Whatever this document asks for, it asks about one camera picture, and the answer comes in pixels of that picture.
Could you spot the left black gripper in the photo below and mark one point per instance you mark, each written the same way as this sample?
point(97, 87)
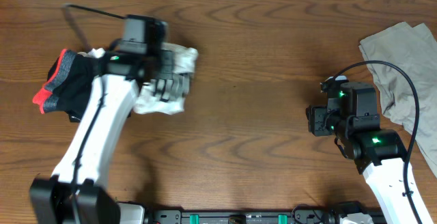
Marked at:
point(164, 57)

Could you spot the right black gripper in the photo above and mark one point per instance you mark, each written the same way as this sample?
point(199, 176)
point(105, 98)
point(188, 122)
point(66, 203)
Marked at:
point(315, 114)

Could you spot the white t-shirt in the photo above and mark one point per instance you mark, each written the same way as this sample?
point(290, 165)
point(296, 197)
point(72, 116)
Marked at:
point(147, 104)

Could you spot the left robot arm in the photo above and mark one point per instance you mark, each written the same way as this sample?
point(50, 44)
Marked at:
point(100, 89)

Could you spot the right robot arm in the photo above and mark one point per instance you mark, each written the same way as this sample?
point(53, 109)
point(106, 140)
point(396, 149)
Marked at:
point(351, 116)

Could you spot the white folded garment underneath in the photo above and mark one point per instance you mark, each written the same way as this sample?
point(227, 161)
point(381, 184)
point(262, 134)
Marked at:
point(94, 53)

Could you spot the black red folded garment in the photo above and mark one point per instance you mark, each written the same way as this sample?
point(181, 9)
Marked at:
point(69, 81)

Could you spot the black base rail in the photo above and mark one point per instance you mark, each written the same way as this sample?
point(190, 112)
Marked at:
point(346, 212)

